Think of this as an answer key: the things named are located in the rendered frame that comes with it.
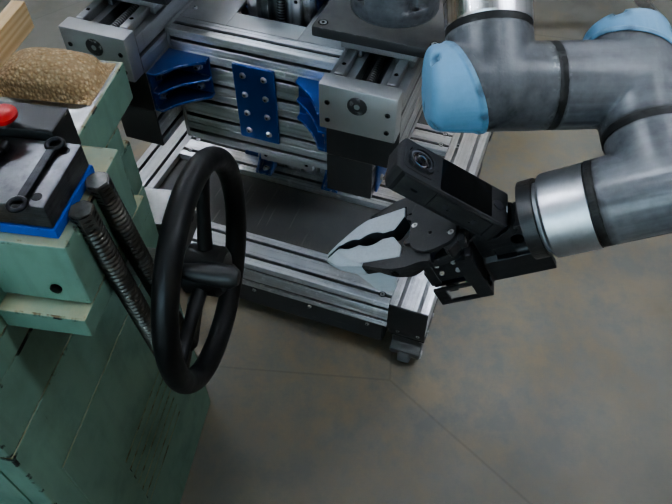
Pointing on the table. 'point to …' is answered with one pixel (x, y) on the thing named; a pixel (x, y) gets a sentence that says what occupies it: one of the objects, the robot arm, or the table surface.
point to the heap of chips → (53, 75)
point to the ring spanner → (35, 175)
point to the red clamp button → (7, 114)
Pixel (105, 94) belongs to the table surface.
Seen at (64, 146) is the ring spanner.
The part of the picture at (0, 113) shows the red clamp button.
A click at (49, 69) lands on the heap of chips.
